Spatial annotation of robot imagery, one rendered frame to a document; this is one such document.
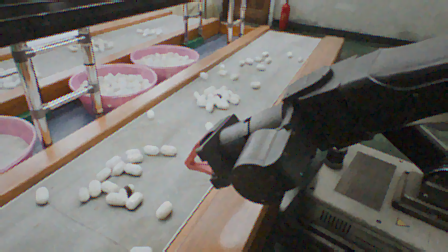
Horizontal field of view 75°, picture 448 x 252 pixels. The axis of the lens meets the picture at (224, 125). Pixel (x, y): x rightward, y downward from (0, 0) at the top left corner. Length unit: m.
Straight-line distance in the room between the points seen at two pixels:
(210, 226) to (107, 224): 0.18
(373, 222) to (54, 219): 0.84
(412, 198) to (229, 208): 0.70
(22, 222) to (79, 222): 0.09
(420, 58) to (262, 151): 0.15
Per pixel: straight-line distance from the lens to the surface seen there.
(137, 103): 0.86
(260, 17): 5.54
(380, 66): 0.29
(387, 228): 1.03
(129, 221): 0.56
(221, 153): 0.39
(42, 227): 0.59
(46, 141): 0.74
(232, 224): 0.51
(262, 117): 0.36
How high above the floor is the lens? 1.15
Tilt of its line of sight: 31 degrees down
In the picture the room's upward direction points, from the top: 4 degrees clockwise
